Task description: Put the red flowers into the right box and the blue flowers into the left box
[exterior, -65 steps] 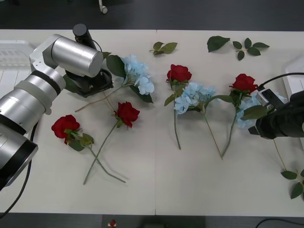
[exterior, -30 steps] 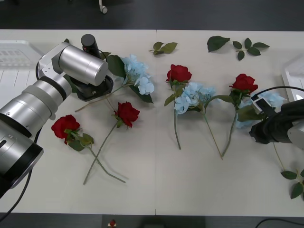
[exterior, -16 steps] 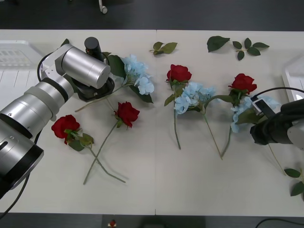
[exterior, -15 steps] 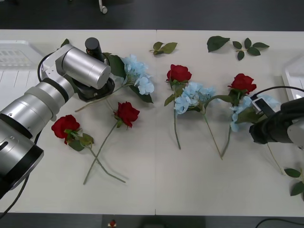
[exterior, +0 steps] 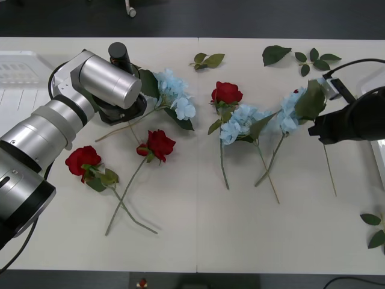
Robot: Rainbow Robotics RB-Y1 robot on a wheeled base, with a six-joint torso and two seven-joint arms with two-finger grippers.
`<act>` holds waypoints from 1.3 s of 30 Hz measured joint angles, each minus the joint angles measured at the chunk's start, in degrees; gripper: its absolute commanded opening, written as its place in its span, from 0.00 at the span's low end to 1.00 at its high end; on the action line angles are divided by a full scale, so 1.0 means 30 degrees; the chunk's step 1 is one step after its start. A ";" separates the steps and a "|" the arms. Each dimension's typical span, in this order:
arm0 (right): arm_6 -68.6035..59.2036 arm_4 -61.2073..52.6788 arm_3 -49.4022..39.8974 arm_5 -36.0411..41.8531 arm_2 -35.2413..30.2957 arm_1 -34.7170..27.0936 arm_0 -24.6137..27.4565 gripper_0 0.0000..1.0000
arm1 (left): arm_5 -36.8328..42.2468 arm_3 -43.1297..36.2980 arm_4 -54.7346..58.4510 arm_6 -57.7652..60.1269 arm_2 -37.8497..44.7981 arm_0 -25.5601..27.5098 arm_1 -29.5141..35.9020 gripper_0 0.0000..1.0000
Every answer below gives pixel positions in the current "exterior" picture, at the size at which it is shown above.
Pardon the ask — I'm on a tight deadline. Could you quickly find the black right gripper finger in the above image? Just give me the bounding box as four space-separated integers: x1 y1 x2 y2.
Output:
308 118 321 138

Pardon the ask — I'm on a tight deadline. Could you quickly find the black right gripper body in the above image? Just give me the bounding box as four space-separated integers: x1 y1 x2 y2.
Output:
315 110 356 146

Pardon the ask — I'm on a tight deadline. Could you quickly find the red rose with side bud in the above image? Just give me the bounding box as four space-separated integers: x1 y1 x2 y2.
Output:
105 129 177 237

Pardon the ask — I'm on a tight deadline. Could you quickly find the dark green five-leaf twig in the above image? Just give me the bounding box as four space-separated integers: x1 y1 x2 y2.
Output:
294 47 342 78

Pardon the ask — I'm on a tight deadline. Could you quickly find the single large dark green leaf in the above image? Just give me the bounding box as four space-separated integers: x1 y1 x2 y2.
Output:
262 45 292 67

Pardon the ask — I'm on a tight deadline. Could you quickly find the dark green two-leaf twig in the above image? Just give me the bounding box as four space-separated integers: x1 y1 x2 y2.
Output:
360 212 385 250

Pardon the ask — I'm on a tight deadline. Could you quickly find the yellow-green leaf twig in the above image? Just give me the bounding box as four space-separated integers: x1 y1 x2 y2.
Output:
188 52 226 72

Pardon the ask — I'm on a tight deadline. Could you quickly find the white chair caster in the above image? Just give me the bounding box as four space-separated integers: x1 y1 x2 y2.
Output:
124 0 138 18

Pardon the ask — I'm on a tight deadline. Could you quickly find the shallow white box with ribs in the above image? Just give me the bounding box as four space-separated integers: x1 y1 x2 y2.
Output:
0 50 66 127

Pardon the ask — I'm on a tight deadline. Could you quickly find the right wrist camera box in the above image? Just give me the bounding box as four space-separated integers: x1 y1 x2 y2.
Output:
322 76 356 102

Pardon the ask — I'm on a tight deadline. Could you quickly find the right wrist camera black cable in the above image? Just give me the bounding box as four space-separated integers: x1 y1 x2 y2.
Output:
326 58 385 79

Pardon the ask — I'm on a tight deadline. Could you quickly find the black floor cable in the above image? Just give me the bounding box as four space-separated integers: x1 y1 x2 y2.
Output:
323 275 385 289

